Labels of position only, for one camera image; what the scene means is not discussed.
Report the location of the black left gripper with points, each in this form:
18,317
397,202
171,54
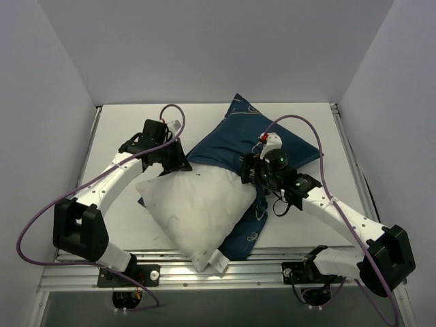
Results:
175,158

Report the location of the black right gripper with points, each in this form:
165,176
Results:
248,169

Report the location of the blue pillowcase with gold script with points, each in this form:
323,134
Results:
235,136

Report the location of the white pillow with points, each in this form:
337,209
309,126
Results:
197,210

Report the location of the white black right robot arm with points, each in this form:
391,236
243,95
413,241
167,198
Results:
381,257

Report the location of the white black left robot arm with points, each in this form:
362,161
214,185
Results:
79,226

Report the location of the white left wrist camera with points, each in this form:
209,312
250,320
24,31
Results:
173,126

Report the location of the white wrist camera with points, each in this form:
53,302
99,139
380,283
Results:
173,126
271,141

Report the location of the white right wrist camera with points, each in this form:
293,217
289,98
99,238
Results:
271,141

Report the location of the aluminium left side rail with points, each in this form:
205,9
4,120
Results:
91,137

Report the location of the aluminium rail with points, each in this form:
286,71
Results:
91,137
366,198

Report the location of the aluminium right side rail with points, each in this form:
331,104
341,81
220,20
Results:
366,198

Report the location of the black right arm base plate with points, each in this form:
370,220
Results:
296,273

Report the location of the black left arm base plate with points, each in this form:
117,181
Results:
147,275

